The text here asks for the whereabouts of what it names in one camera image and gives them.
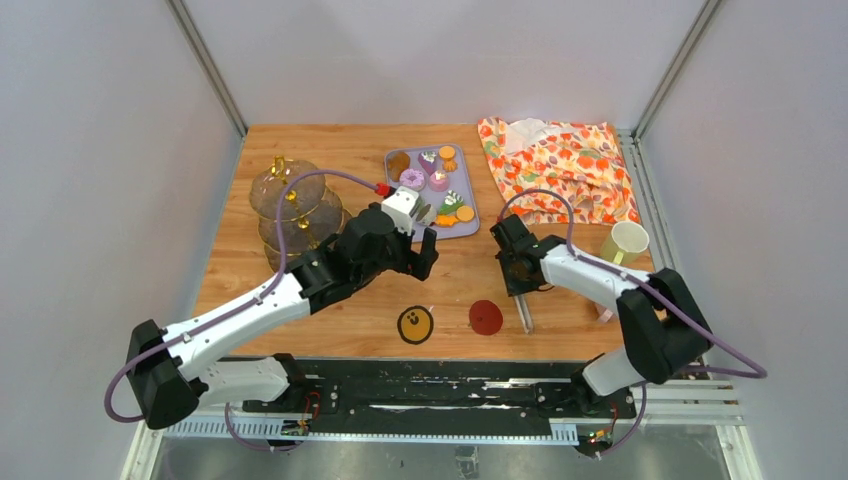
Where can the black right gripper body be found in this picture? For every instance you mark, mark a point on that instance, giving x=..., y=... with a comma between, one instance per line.
x=515, y=285

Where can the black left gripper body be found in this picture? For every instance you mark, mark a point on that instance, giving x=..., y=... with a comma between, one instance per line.
x=396, y=257

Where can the metal serving tongs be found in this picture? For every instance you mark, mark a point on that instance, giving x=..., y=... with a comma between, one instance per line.
x=524, y=314

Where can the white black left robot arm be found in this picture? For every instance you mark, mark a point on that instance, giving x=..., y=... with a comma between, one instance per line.
x=175, y=370

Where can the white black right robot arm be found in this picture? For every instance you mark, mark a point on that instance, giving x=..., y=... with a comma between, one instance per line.
x=663, y=329

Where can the grey chocolate cone cake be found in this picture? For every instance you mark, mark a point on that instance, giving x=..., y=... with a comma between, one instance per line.
x=427, y=215

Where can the orange fish-shaped cake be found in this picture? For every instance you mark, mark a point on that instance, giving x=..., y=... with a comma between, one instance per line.
x=446, y=221

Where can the yellow chick coaster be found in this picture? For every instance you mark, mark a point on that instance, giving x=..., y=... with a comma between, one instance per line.
x=415, y=325

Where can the three-tier glass cake stand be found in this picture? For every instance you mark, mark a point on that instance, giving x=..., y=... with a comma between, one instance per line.
x=307, y=215

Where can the round yellow biscuit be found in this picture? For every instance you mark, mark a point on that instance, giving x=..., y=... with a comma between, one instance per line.
x=465, y=214

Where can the green layered cake slice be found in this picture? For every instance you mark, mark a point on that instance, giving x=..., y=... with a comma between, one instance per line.
x=451, y=203

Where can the red round coaster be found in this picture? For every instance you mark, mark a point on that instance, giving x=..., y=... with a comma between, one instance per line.
x=485, y=318

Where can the brown cookie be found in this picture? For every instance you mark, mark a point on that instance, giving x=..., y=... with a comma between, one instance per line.
x=396, y=164

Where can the pink sugared dome cake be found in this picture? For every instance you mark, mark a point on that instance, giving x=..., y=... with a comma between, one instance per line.
x=439, y=181

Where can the lavender dessert tray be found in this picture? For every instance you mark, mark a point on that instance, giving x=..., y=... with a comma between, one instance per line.
x=459, y=182

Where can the purple heart cake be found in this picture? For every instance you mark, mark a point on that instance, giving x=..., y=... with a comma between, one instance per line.
x=427, y=160

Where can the small orange shell cookie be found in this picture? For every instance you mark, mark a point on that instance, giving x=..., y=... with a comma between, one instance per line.
x=450, y=165

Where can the light green mug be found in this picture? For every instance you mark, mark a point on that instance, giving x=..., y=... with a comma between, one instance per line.
x=625, y=243

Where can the floral orange cloth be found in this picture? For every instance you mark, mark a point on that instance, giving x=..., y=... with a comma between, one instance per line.
x=572, y=163

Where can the orange round tart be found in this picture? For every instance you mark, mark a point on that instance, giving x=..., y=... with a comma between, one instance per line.
x=447, y=152

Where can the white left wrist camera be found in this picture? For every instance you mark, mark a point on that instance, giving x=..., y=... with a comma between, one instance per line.
x=403, y=207

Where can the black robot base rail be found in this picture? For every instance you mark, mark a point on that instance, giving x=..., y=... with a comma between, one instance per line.
x=442, y=401

